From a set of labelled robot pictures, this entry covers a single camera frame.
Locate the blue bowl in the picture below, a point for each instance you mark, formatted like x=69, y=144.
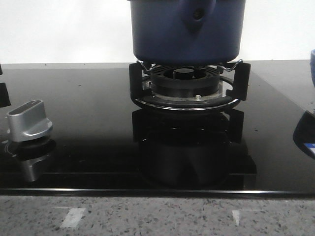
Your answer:
x=312, y=65

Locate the blue cooking pot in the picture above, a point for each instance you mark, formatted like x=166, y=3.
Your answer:
x=187, y=32

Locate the black pot support grate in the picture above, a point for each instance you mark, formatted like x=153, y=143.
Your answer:
x=233, y=88

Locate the black gas burner head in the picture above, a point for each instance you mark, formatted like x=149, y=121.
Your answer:
x=186, y=82

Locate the black glass stove top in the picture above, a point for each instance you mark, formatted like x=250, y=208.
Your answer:
x=102, y=144

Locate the silver stove knob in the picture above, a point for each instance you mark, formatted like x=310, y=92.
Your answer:
x=28, y=122

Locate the black left burner grate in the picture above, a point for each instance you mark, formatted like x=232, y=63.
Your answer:
x=4, y=96

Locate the blue white stove label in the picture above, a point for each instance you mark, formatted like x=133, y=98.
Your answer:
x=310, y=149

